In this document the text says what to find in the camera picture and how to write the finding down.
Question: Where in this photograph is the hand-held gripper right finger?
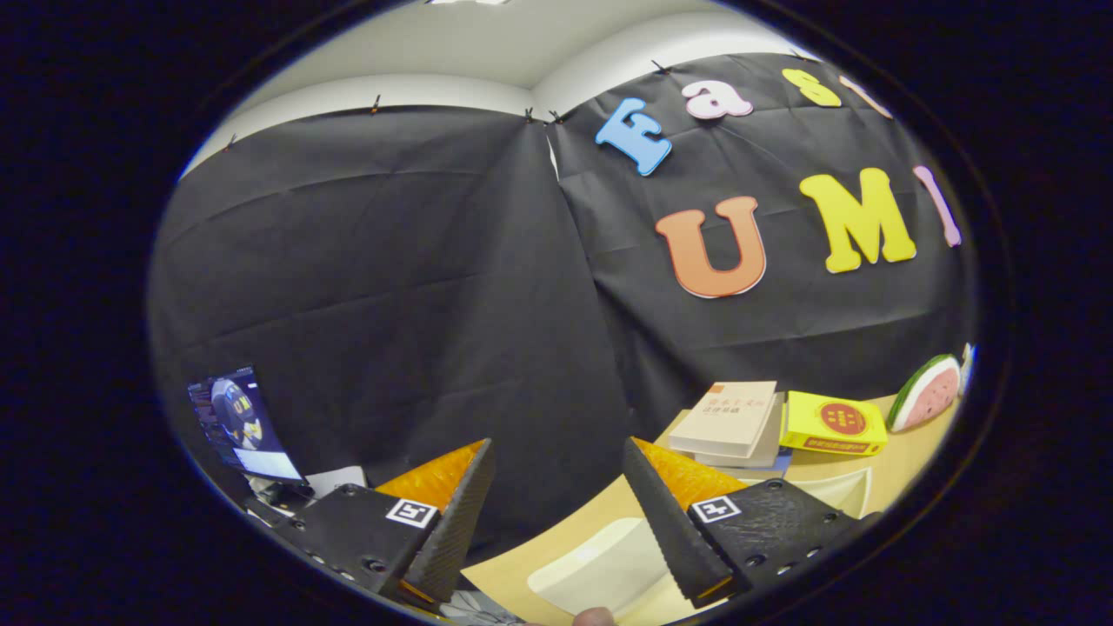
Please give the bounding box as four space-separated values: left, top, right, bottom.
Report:
622 436 881 610

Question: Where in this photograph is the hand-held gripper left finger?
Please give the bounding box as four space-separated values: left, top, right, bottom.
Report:
287 437 497 607

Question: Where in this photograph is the white storage box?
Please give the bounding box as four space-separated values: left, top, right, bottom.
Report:
528 468 873 616

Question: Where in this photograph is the grey patterned cloth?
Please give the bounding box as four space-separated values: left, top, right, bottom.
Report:
435 589 527 625

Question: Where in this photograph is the blue book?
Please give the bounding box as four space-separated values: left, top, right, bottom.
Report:
739 448 794 481

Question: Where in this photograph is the yellow book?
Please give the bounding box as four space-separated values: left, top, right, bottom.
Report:
779 390 889 457

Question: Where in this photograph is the black backdrop cloth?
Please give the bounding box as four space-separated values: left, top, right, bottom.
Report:
146 50 979 566

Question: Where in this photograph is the laptop computer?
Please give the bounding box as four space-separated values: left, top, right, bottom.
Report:
187 365 316 523

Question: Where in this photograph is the watermelon slice plush toy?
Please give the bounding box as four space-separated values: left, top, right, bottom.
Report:
887 353 963 434

